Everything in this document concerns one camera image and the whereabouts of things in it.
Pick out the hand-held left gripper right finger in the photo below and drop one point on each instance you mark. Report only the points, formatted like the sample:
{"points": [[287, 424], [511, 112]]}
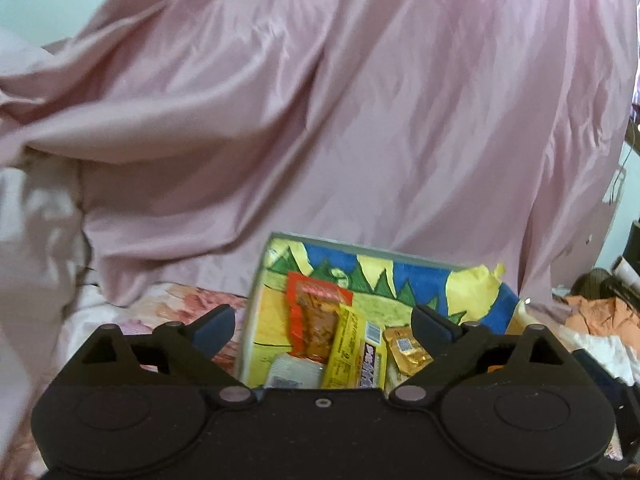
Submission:
{"points": [[435, 332]]}

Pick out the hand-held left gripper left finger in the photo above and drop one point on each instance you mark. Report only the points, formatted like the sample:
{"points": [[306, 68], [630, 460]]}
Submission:
{"points": [[212, 332]]}

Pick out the small golden snack packet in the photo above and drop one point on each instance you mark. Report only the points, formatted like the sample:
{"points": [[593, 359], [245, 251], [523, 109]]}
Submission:
{"points": [[407, 352]]}

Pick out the grey shallow tray box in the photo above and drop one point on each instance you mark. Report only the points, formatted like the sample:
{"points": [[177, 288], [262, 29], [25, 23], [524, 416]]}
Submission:
{"points": [[260, 285]]}

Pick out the yellow and dark snack bar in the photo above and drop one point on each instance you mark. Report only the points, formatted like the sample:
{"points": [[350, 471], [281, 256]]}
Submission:
{"points": [[352, 355]]}

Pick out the round rice cracker packet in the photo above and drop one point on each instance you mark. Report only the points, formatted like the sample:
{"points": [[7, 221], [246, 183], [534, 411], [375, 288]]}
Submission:
{"points": [[295, 371]]}

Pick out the red snack packet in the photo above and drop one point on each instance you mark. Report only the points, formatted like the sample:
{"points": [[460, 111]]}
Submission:
{"points": [[312, 317]]}

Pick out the floral bed sheet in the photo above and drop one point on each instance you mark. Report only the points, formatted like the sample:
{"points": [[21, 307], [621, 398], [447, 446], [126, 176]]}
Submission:
{"points": [[200, 305]]}

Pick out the colourful painted paper sheet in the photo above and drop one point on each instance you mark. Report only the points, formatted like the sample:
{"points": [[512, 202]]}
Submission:
{"points": [[440, 285]]}

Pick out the orange cloth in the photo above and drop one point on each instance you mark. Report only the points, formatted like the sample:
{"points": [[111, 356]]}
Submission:
{"points": [[607, 317]]}

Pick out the pale pink quilt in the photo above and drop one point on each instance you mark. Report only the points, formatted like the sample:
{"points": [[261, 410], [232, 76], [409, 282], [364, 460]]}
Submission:
{"points": [[35, 260]]}

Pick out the pink curtain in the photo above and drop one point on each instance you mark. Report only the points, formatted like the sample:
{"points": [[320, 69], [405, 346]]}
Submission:
{"points": [[325, 110]]}

